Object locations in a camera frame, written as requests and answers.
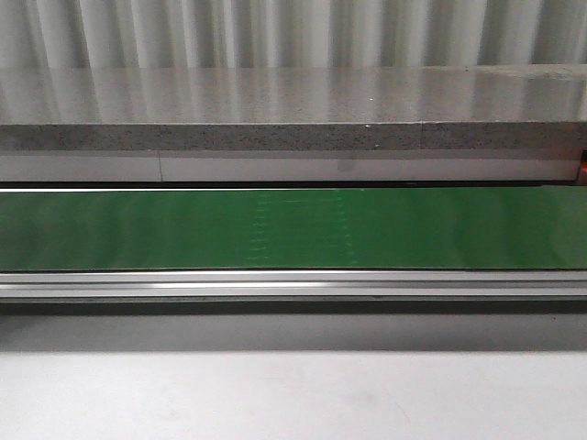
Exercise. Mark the green conveyor belt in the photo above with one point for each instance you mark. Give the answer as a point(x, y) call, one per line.
point(396, 250)

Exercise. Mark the grey granite counter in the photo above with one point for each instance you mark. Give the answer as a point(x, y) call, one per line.
point(209, 126)

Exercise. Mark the white pleated curtain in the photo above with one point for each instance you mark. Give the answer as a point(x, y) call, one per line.
point(232, 34)

